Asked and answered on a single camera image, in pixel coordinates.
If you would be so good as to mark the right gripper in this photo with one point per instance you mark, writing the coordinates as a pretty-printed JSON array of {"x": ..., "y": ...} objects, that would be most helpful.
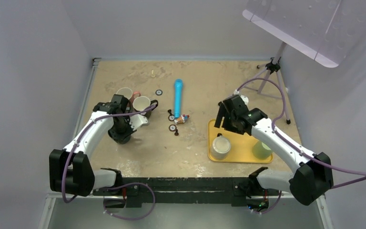
[{"x": 222, "y": 112}]

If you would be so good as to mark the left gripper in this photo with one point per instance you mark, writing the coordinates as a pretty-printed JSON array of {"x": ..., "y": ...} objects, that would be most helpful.
[{"x": 118, "y": 138}]

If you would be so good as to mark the cream white ceramic mug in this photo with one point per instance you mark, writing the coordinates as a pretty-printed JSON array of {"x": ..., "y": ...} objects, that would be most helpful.
[{"x": 220, "y": 147}]

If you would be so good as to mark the black ceramic mug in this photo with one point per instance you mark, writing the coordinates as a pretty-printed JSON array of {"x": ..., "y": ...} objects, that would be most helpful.
[{"x": 142, "y": 102}]

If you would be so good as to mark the grey teal ceramic mug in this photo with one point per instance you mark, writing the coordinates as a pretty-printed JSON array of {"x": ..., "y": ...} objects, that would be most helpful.
[{"x": 126, "y": 92}]

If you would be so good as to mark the pink ceramic mug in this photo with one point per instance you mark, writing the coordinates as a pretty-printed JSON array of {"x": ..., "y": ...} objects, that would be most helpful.
[{"x": 134, "y": 96}]

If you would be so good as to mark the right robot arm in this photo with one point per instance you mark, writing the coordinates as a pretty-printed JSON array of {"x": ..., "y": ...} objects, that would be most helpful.
[{"x": 311, "y": 174}]

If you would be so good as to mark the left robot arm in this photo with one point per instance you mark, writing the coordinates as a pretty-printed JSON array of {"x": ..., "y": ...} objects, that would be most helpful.
[{"x": 70, "y": 170}]

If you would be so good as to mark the light green ceramic mug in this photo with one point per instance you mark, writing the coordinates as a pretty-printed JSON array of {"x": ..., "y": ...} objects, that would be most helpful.
[{"x": 261, "y": 151}]

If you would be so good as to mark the yellow plastic tray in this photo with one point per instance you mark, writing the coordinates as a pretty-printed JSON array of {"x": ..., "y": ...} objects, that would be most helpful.
[{"x": 241, "y": 146}]

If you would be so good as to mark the blue toy microphone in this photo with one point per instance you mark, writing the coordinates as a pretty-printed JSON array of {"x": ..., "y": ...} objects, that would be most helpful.
[{"x": 178, "y": 88}]

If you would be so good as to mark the translucent perforated panel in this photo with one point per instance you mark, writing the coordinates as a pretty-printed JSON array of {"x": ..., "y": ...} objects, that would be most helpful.
[{"x": 323, "y": 30}]

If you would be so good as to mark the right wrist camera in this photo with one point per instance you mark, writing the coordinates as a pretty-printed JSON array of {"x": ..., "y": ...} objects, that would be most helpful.
[{"x": 243, "y": 97}]

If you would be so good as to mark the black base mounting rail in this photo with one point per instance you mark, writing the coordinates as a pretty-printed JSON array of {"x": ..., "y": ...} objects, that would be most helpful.
[{"x": 234, "y": 191}]

